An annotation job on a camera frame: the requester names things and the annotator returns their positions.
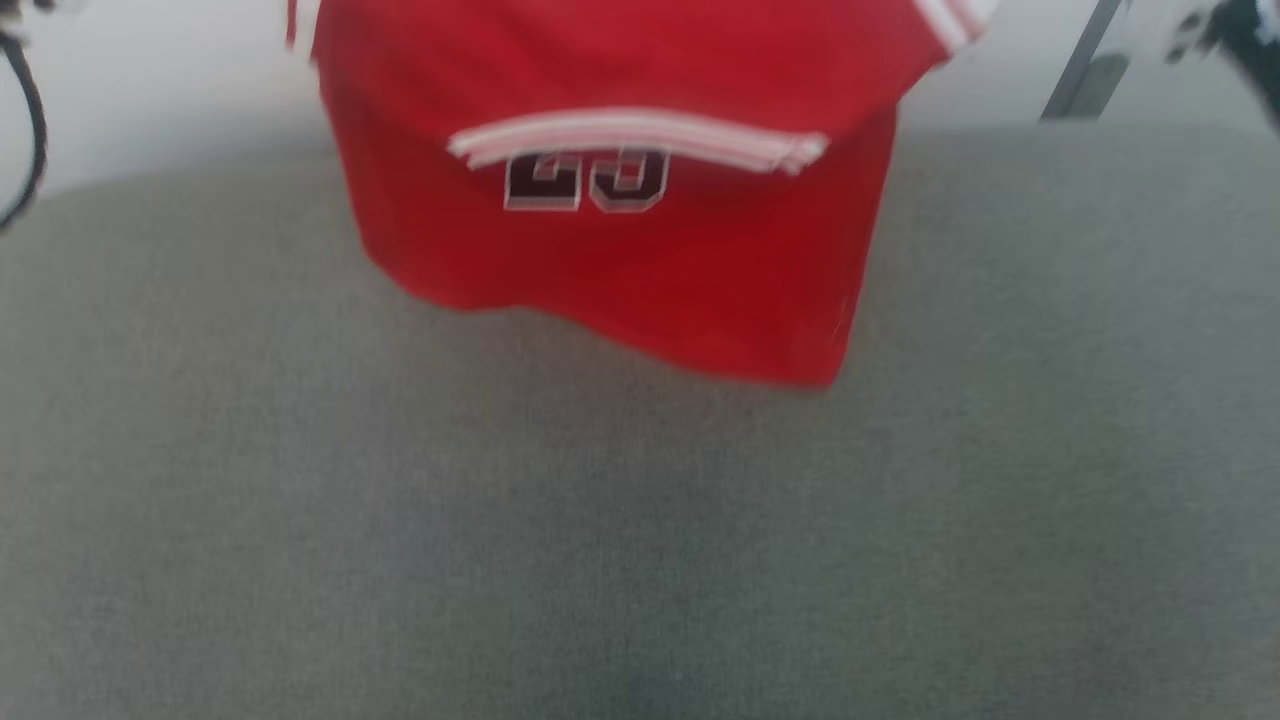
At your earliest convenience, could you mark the red and white jersey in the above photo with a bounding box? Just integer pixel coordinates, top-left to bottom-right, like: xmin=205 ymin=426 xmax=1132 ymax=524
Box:
xmin=285 ymin=0 xmax=1001 ymax=389

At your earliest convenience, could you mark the grey metal pole bracket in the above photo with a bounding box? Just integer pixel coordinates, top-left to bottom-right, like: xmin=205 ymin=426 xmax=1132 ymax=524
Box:
xmin=1072 ymin=54 xmax=1133 ymax=121

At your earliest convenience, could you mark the black left camera cable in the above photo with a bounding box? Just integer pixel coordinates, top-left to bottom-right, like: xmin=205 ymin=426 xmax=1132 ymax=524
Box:
xmin=0 ymin=28 xmax=49 ymax=234

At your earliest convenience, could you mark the grey fabric sofa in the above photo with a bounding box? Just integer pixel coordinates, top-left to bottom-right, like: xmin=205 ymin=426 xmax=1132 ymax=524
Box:
xmin=0 ymin=120 xmax=1280 ymax=720

